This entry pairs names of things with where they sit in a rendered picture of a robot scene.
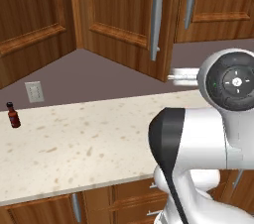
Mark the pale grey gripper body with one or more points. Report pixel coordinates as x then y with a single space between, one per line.
183 77

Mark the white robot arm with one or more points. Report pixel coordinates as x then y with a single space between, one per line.
205 142

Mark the open wooden cabinet door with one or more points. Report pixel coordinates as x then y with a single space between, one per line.
122 13

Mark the wooden base cabinet door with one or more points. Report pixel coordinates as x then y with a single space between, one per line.
236 191
39 211

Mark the wooden drawer front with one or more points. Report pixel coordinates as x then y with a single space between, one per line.
135 191
139 213

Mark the dark red sauce bottle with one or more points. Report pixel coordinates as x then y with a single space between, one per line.
13 117

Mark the closed wooden wall cabinet door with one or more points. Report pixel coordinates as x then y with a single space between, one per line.
225 3

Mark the grey wall socket plate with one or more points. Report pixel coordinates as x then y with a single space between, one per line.
34 91

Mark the wooden corner wall cabinet door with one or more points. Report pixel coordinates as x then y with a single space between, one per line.
31 20

